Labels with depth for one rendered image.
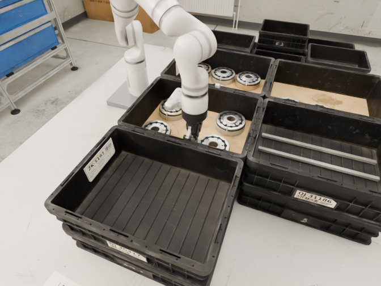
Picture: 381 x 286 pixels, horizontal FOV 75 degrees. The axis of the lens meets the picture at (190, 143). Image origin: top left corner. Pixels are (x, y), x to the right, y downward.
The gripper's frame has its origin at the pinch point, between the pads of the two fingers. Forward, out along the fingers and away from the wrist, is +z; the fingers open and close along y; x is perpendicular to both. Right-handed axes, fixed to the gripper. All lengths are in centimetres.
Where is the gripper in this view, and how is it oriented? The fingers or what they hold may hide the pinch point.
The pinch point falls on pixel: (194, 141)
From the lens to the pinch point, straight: 80.4
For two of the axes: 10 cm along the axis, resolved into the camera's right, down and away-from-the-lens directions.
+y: 3.6, -6.6, 6.6
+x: -9.3, -2.5, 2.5
